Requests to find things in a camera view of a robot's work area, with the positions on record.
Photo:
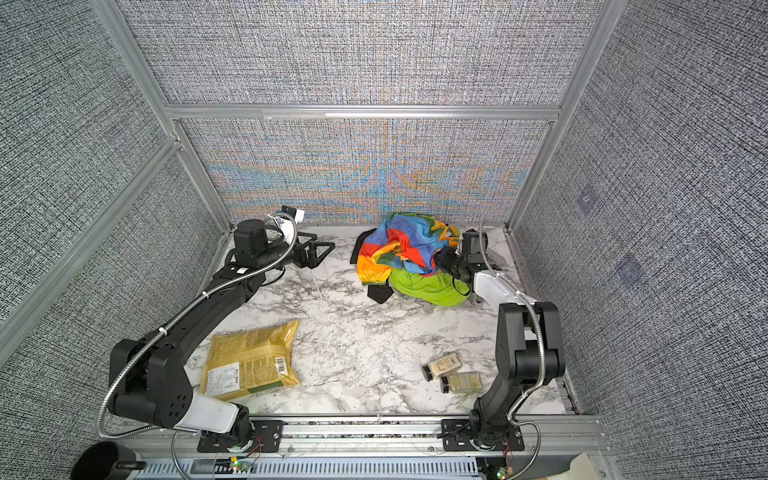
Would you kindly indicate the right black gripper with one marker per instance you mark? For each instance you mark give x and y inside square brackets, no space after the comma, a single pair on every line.
[447,254]

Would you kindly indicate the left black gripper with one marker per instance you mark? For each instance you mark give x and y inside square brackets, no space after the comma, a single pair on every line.
[305,252]

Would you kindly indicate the lime green cloth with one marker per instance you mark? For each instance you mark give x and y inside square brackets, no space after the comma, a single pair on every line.
[404,282]

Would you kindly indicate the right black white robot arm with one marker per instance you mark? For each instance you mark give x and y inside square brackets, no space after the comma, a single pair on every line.
[528,346]

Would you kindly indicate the rainbow multicolour cloth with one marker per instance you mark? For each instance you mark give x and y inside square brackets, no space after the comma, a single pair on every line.
[403,241]

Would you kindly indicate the grey cloth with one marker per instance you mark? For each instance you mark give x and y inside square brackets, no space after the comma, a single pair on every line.
[480,300]

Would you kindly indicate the upper small spice jar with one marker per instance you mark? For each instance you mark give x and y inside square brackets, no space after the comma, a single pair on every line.
[441,366]

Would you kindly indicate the small spice jar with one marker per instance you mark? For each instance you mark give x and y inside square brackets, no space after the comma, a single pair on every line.
[441,366]
[462,383]

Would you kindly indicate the lower small spice jar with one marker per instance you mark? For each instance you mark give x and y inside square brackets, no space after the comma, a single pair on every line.
[462,383]

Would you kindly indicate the yellow snack bag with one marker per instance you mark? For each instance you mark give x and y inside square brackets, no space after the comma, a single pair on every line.
[244,363]

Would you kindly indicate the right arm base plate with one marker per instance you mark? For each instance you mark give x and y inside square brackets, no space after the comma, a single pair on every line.
[465,435]

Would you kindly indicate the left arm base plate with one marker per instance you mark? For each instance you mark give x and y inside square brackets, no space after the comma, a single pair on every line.
[258,436]

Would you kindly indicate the aluminium front rail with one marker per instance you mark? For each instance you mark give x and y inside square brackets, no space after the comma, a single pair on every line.
[381,435]

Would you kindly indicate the white slotted cable duct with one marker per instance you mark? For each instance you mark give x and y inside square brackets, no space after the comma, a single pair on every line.
[315,468]

